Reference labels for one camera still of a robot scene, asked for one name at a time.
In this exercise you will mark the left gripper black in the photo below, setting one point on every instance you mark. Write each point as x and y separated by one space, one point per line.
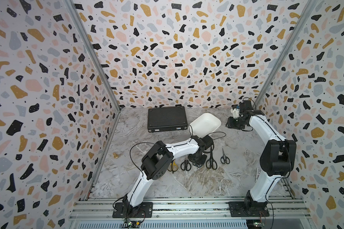
199 163

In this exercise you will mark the black handled steel scissors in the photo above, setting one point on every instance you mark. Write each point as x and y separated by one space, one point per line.
186 165

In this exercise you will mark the long all-black scissors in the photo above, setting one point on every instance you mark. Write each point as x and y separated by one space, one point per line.
211 163

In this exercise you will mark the yellow handled scissors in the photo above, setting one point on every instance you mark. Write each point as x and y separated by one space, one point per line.
173 167

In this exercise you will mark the small black thin scissors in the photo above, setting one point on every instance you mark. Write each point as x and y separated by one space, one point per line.
224 158

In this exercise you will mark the white plastic storage box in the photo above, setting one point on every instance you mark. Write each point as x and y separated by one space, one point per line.
205 124

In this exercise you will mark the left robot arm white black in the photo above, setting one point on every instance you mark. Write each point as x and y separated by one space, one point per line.
158 159

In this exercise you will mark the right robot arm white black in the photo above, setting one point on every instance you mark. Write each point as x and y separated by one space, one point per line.
277 159

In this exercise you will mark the black ribbed hard case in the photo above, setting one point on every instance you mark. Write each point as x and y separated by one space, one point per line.
167 119

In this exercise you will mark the colourful card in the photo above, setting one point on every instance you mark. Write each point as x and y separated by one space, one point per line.
258 173

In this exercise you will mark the small brass object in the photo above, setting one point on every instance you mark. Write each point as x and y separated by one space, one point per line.
115 156

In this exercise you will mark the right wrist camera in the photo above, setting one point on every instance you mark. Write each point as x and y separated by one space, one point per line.
235 110

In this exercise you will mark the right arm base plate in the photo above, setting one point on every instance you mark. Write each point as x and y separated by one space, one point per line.
242 209

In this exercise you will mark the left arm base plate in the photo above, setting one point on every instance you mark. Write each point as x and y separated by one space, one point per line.
133 209

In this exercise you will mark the aluminium mounting rail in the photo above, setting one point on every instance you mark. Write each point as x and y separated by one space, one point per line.
191 213

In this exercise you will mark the right corner aluminium post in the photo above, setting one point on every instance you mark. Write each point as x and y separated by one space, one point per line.
287 48

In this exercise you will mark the corner aluminium post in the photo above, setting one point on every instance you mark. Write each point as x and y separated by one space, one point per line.
90 50
287 48

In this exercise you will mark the left corner aluminium post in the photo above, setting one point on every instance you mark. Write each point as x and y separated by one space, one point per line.
90 50

